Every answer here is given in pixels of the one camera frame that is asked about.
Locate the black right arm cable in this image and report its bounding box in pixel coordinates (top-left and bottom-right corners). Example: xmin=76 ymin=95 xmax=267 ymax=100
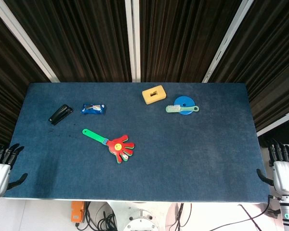
xmin=204 ymin=193 xmax=282 ymax=231

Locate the aluminium frame post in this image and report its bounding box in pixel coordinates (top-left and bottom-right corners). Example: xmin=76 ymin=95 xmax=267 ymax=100
xmin=0 ymin=0 xmax=61 ymax=83
xmin=201 ymin=0 xmax=256 ymax=83
xmin=124 ymin=0 xmax=142 ymax=83

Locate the black and red cable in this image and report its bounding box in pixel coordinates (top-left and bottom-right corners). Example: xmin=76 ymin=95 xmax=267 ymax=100
xmin=176 ymin=203 xmax=193 ymax=227

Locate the green scrubbing brush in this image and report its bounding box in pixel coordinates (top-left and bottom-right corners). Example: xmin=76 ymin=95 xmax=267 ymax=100
xmin=165 ymin=104 xmax=200 ymax=114

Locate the black cable bundle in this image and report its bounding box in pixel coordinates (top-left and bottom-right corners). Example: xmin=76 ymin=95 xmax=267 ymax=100
xmin=85 ymin=201 xmax=119 ymax=231

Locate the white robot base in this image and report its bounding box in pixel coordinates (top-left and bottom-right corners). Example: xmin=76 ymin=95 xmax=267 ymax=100
xmin=105 ymin=202 xmax=174 ymax=231

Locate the blue cookie packet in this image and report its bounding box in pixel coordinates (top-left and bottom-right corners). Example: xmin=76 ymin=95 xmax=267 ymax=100
xmin=80 ymin=103 xmax=107 ymax=115

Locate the blue plastic disc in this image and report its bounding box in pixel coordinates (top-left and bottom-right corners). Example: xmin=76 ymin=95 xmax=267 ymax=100
xmin=173 ymin=96 xmax=194 ymax=116

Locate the orange control box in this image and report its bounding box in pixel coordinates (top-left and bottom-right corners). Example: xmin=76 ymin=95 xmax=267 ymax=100
xmin=70 ymin=201 xmax=85 ymax=223

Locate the aluminium frame rail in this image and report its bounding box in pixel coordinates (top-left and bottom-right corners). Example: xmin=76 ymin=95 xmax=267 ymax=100
xmin=256 ymin=109 xmax=289 ymax=137

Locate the black stapler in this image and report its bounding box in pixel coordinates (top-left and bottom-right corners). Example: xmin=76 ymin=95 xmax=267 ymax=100
xmin=49 ymin=104 xmax=74 ymax=126

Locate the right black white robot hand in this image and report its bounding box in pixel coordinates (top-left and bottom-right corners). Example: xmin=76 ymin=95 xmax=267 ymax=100
xmin=256 ymin=138 xmax=289 ymax=196

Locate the yellow sponge block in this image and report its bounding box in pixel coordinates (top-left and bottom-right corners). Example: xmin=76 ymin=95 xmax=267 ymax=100
xmin=142 ymin=85 xmax=167 ymax=106

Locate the red green hand clapper toy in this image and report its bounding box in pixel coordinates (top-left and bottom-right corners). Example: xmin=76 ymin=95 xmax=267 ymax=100
xmin=82 ymin=128 xmax=135 ymax=164

